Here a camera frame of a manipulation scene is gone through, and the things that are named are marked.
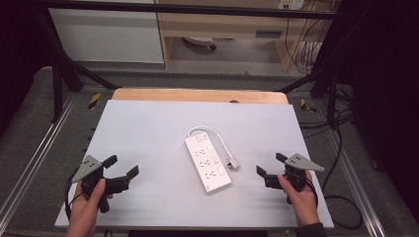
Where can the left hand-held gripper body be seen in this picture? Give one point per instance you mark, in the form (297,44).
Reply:
(87,167)

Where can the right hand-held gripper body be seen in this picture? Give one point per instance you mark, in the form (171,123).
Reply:
(303,163)

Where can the person's right hand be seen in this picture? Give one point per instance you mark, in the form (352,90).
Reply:
(302,204)

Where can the person's left hand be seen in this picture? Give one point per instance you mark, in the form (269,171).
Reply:
(85,210)

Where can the white plug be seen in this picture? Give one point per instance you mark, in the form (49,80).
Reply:
(233,163)

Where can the white power strip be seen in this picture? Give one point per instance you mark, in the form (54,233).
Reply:
(207,163)

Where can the yellow black tape strip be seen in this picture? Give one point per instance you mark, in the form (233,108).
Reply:
(94,100)
(307,106)

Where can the wooden table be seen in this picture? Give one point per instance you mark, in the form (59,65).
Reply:
(197,96)

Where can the black curtain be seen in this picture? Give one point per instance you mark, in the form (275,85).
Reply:
(385,82)
(19,49)

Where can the white cabinet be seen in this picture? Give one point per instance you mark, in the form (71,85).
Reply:
(105,36)

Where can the light wooden desk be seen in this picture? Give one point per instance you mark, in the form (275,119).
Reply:
(230,26)

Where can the office chair base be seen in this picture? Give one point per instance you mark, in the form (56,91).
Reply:
(201,41)

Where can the aluminium floor rail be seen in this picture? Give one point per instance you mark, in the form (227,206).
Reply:
(36,154)
(355,184)

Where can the white wall socket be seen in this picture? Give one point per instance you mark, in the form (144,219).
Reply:
(291,4)

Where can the black metal frame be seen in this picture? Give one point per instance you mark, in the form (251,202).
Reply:
(197,9)

